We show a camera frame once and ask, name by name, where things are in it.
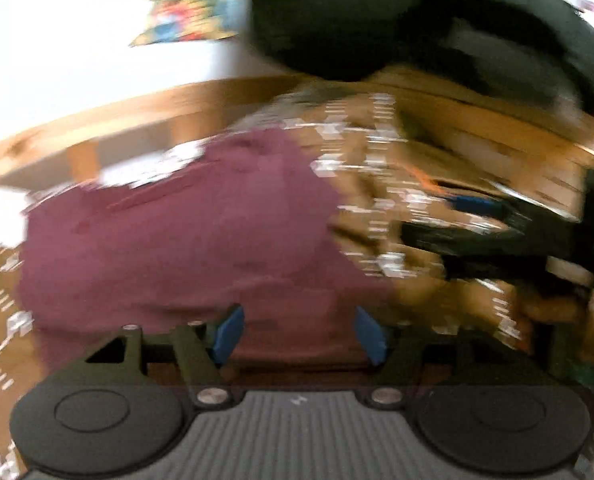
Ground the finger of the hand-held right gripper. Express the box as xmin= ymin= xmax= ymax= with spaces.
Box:
xmin=444 ymin=180 xmax=585 ymax=226
xmin=401 ymin=220 xmax=552 ymax=282

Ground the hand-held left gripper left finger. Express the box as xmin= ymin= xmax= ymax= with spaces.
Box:
xmin=84 ymin=304 xmax=246 ymax=409

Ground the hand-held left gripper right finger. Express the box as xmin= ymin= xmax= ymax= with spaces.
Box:
xmin=353 ymin=305 xmax=520 ymax=409

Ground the maroon small garment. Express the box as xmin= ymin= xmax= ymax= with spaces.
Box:
xmin=17 ymin=127 xmax=403 ymax=376

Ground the brown printed blanket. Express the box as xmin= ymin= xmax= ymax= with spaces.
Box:
xmin=0 ymin=82 xmax=594 ymax=480

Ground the wooden bed frame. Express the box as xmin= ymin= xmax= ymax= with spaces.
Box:
xmin=0 ymin=76 xmax=594 ymax=186

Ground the colourful mushroom wall poster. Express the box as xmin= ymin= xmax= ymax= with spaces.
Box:
xmin=120 ymin=0 xmax=258 ymax=48

